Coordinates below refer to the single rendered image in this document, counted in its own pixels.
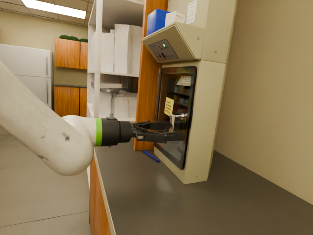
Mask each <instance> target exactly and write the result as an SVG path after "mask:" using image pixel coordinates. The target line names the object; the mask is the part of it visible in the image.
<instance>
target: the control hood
mask: <svg viewBox="0 0 313 235"><path fill-rule="evenodd" d="M164 39H167V40H168V42H169V43H170V45H171V46H172V48H173V50H174V51H175V53H176V54H177V56H178V59H172V60H165V61H158V59H157V58H156V57H155V55H154V54H153V52H152V51H151V49H150V48H149V46H148V45H151V44H153V43H155V42H158V41H161V40H164ZM203 39H204V28H199V27H195V26H192V25H188V24H184V23H180V22H176V21H175V22H173V23H171V24H169V25H167V26H165V27H163V28H162V29H160V30H158V31H156V32H154V33H152V34H150V35H148V36H146V37H144V38H142V42H143V43H144V44H145V46H146V47H147V49H148V50H149V52H150V53H151V54H152V56H153V57H154V58H155V60H156V62H157V63H161V64H162V63H171V62H184V61H194V60H200V59H201V53H202V46H203Z"/></svg>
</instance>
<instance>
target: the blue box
mask: <svg viewBox="0 0 313 235"><path fill-rule="evenodd" d="M168 13H170V12H168V11H164V10H161V9H156V10H154V11H153V12H152V13H150V14H149V15H148V21H147V33H146V36H148V35H150V34H152V33H154V32H156V31H158V30H160V29H162V28H163V27H165V19H166V14H168Z"/></svg>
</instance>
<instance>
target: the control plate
mask: <svg viewBox="0 0 313 235"><path fill-rule="evenodd" d="M163 44H164V45H165V46H164V45H163ZM148 46H149V48H150V49H151V51H152V52H153V54H154V55H155V57H156V58H157V59H158V61H165V60H172V59H178V56H177V54H176V53H175V51H174V50H173V48H172V46H171V45H170V43H169V42H168V40H167V39H164V40H161V41H158V42H155V43H153V44H151V45H148ZM159 46H160V47H161V48H160V47H159ZM161 53H163V54H164V56H165V57H166V58H164V57H163V56H162V54H161ZM168 53H169V55H167V54H168ZM170 53H172V54H170ZM165 54H166V55H165ZM159 55H161V57H159ZM157 56H158V57H157Z"/></svg>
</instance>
